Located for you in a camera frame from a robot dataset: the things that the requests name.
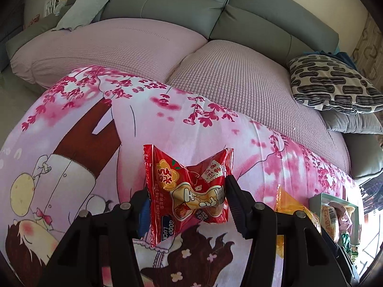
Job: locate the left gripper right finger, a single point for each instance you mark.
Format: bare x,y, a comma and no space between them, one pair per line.
246,213

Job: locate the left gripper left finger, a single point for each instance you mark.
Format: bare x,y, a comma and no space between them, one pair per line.
133,217

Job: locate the small red chicken snack packet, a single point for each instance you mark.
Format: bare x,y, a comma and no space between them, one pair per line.
180,196

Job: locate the pink and red snack bag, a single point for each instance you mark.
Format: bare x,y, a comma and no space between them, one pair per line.
344,217

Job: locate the yellow cake packet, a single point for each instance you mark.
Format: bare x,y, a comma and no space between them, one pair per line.
286,204

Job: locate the teal shallow cardboard tray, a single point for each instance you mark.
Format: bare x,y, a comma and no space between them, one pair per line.
346,249

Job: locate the pink checkered sofa cover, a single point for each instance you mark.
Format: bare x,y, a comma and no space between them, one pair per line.
227,73

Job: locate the black white patterned pillow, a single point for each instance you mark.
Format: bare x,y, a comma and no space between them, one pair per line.
325,83

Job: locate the blue cloth behind pillows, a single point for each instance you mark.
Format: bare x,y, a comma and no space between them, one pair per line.
341,56

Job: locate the brown patterned curtain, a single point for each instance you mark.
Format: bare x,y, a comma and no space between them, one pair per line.
368,53

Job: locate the grey green sofa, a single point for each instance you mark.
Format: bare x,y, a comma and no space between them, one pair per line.
278,29

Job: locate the light grey small cushion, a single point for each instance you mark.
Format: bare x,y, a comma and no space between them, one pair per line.
80,14

